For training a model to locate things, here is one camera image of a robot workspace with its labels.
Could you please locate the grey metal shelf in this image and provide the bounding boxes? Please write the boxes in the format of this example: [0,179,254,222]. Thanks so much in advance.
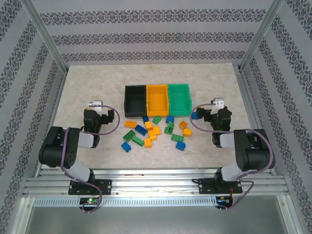
[20,196,293,234]

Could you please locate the green plastic bin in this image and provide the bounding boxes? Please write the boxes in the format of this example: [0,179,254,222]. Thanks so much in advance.
[167,83,192,117]

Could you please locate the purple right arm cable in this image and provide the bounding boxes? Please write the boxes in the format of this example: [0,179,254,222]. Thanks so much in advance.
[190,103,276,213]

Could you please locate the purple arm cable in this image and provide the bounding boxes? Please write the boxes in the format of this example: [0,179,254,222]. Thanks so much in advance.
[59,103,120,214]
[190,103,276,213]

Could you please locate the yellow plastic bin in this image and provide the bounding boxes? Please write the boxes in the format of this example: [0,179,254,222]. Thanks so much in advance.
[145,84,170,117]

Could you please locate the aluminium side rail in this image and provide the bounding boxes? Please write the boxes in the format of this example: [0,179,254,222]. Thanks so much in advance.
[34,70,68,175]
[234,64,277,175]

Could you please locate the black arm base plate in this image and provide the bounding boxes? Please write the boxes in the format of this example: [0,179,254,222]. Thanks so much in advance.
[69,179,113,195]
[198,177,243,195]

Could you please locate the aluminium mounting rail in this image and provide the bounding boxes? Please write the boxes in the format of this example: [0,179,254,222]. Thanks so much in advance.
[23,168,291,197]

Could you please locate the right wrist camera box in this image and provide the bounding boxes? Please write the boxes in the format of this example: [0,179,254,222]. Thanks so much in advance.
[211,97,225,115]

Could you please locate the slotted grey cable duct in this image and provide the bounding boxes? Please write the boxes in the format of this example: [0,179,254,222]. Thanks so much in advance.
[33,196,218,207]

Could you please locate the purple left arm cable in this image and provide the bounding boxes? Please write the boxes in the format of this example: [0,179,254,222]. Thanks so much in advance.
[59,103,120,214]

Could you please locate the black plastic bin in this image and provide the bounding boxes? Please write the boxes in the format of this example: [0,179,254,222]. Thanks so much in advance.
[124,84,148,118]

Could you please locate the large yellow lego brick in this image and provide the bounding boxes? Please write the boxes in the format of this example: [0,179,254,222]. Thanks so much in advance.
[147,126,162,141]

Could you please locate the long blue lego brick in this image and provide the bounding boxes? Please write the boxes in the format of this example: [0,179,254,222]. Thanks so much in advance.
[135,124,148,137]

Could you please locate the aluminium frame post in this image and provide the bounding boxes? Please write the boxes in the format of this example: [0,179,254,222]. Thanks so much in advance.
[20,0,68,74]
[239,0,285,72]

